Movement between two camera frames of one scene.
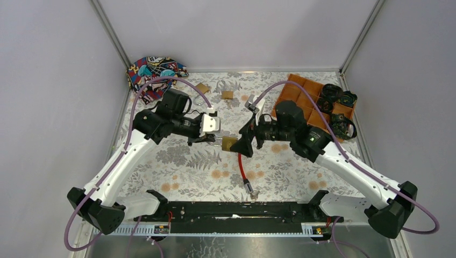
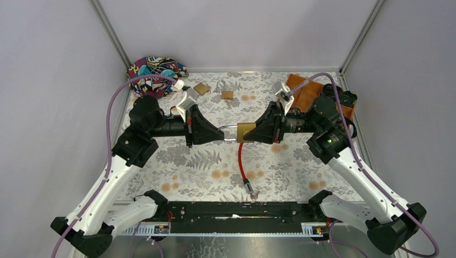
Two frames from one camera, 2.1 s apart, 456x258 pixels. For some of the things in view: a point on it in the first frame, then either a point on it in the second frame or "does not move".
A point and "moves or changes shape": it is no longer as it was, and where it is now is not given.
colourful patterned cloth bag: x=147 y=68 does not move
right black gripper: x=243 y=145 to x=270 y=127
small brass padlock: x=227 y=94 does not move
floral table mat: x=184 y=171 does not move
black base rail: x=238 y=217 does not move
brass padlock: x=227 y=141 moves or changes shape
